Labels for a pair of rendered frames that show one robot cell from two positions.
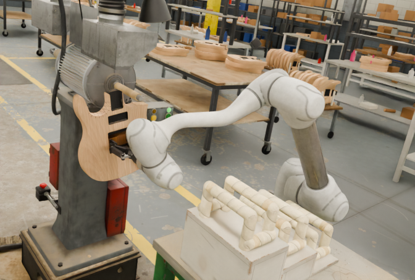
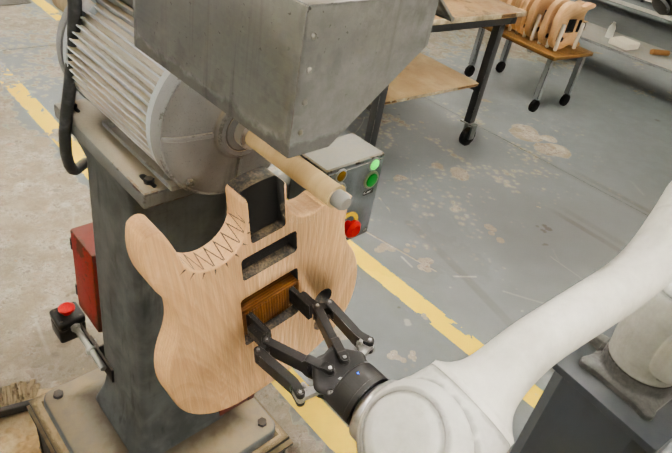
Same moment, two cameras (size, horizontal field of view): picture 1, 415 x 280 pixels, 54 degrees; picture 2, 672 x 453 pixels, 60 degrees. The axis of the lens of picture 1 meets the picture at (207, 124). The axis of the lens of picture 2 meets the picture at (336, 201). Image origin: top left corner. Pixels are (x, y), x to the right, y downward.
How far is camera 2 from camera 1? 1.06 m
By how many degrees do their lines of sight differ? 16
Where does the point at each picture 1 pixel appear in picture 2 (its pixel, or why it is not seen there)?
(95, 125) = (204, 296)
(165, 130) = (506, 419)
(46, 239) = (88, 431)
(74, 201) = (144, 376)
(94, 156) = (205, 366)
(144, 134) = not seen: outside the picture
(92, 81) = (179, 129)
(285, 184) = (659, 347)
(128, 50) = (338, 79)
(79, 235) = (161, 431)
